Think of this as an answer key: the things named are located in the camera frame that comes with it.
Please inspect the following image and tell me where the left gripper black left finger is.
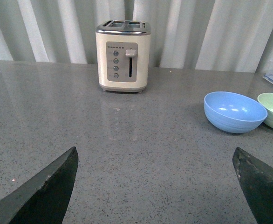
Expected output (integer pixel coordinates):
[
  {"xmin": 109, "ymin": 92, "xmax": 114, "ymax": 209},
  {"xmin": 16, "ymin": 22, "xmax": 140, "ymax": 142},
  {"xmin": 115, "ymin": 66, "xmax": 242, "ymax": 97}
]
[{"xmin": 0, "ymin": 147, "xmax": 78, "ymax": 224}]

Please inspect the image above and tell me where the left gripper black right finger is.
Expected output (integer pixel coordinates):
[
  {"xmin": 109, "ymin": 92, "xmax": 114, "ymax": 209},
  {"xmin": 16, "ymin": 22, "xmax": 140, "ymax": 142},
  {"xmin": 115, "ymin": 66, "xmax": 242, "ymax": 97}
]
[{"xmin": 232, "ymin": 147, "xmax": 273, "ymax": 224}]

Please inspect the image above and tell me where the blue bowl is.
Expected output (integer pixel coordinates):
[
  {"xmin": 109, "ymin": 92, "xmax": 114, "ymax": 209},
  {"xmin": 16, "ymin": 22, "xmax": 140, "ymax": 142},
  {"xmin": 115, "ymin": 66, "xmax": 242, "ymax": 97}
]
[{"xmin": 204, "ymin": 91, "xmax": 268, "ymax": 133}]

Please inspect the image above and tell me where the cream toaster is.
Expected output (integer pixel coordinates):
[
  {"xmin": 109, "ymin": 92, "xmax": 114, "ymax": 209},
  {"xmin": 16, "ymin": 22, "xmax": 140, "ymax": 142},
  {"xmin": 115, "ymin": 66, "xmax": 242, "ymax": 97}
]
[{"xmin": 96, "ymin": 20, "xmax": 151, "ymax": 92}]

